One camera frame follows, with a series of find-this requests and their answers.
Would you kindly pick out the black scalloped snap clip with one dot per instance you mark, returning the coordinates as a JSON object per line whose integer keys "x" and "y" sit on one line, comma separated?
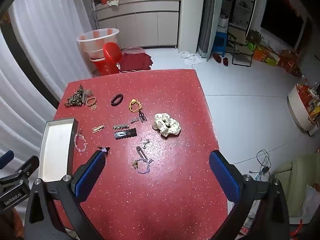
{"x": 126, "y": 133}

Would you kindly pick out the black folding chair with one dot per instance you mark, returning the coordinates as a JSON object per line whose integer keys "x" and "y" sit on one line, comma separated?
{"x": 241, "y": 47}

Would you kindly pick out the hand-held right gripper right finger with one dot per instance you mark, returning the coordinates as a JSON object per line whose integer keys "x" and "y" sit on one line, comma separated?
{"x": 225, "y": 177}

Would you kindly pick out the leopard print hair bow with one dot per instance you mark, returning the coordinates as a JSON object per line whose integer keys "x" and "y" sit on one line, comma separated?
{"x": 76, "y": 97}

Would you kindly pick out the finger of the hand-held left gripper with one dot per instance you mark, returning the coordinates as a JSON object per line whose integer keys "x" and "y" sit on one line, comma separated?
{"x": 26, "y": 168}
{"x": 6, "y": 158}

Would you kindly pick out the pale green sofa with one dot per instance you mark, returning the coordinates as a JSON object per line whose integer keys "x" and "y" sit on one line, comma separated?
{"x": 295, "y": 175}

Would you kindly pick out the small black hair clip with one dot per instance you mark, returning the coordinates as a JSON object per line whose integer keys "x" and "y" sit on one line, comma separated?
{"x": 143, "y": 117}

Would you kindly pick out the silver rhinestone barrette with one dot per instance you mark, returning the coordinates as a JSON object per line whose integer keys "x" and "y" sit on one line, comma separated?
{"x": 120, "y": 127}

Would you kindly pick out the beige cabinet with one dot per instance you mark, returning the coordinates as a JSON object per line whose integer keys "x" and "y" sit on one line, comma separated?
{"x": 140, "y": 25}

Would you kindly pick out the purple flower hair clip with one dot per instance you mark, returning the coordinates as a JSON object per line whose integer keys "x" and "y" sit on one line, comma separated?
{"x": 104, "y": 150}

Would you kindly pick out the white power strip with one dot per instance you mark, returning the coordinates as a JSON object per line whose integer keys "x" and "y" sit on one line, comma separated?
{"x": 258, "y": 176}

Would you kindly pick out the grey curtain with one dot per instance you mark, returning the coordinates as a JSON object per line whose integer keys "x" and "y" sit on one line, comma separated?
{"x": 207, "y": 17}

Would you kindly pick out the black hair pin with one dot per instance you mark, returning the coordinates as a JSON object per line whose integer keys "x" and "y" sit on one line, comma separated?
{"x": 139, "y": 150}

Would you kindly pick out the white rectangular tray box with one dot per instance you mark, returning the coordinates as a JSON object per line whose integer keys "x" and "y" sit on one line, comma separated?
{"x": 57, "y": 150}

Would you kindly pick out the round white snack basket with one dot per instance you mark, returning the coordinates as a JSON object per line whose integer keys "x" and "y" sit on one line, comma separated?
{"x": 303, "y": 107}

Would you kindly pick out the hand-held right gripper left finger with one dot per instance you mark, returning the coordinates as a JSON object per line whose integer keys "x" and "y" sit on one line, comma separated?
{"x": 88, "y": 180}

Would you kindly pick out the white shopping bag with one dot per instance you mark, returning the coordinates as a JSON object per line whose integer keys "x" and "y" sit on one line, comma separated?
{"x": 223, "y": 25}

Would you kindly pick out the white dotted scrunchie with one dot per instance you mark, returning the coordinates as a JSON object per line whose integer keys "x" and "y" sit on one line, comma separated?
{"x": 172, "y": 127}

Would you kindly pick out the blue plastic stool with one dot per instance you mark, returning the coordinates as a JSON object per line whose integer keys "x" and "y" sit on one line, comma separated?
{"x": 220, "y": 42}

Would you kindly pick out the gold bow hair clip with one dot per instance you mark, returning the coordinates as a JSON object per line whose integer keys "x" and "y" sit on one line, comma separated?
{"x": 98, "y": 129}

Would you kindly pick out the green potted plant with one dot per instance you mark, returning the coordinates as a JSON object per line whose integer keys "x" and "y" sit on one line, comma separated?
{"x": 255, "y": 37}

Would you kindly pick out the glass display shelf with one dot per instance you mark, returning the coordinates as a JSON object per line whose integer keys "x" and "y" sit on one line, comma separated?
{"x": 240, "y": 2}

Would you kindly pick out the small silver rhinestone clip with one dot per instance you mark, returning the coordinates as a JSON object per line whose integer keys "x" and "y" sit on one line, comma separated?
{"x": 134, "y": 120}

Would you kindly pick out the white plastic bag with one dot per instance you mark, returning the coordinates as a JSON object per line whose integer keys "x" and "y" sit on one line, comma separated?
{"x": 311, "y": 200}

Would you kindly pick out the white cloth on counter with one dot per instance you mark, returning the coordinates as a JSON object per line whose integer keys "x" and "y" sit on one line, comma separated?
{"x": 113, "y": 3}

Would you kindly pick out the red shoe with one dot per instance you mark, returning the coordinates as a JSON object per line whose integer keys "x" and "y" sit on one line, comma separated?
{"x": 217, "y": 58}
{"x": 225, "y": 62}

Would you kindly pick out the white crumpled cloth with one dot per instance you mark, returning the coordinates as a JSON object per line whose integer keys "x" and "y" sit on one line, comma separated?
{"x": 191, "y": 58}

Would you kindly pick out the small white orange striped basin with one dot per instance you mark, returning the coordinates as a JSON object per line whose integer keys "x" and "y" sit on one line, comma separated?
{"x": 96, "y": 54}

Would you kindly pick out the silver dangling earring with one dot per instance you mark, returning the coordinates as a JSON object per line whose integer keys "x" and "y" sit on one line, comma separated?
{"x": 144, "y": 145}

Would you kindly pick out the clear hair claw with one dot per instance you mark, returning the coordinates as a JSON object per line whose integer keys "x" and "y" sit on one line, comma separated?
{"x": 88, "y": 93}

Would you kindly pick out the red basin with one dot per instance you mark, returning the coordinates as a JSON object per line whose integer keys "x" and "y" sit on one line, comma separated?
{"x": 96, "y": 66}

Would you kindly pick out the black television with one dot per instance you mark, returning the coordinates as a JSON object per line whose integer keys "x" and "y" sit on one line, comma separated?
{"x": 282, "y": 22}

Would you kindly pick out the pile of colourful gift boxes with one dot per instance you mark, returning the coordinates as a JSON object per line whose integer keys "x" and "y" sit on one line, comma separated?
{"x": 280, "y": 58}

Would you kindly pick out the white pleated curtain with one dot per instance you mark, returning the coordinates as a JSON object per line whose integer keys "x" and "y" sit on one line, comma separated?
{"x": 37, "y": 42}

